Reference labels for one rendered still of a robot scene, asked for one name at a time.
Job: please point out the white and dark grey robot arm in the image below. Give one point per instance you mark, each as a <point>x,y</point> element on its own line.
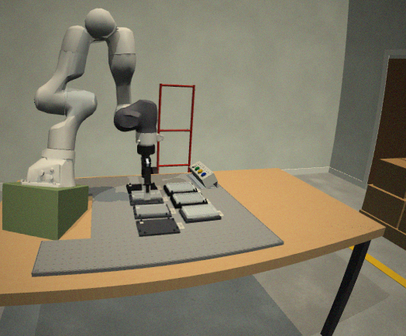
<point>56,167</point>

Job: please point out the beige button panel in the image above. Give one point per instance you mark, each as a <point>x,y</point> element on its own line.
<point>203,176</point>

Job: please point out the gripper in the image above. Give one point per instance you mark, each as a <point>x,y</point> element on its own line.
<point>146,151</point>

